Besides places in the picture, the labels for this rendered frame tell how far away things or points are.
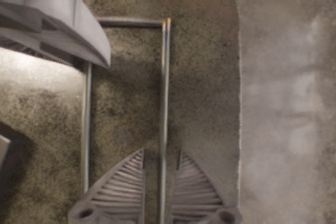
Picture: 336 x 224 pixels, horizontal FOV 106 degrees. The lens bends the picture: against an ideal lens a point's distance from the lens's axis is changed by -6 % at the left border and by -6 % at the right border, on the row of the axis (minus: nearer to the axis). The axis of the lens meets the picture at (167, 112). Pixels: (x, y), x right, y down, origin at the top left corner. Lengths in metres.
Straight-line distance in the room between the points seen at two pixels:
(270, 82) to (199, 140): 1.18
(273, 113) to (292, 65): 0.41
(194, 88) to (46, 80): 0.20
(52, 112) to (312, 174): 1.76
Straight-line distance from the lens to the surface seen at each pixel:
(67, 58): 0.21
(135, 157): 0.17
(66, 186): 0.26
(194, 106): 0.18
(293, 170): 1.61
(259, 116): 1.29
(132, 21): 0.20
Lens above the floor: 1.06
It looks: 86 degrees down
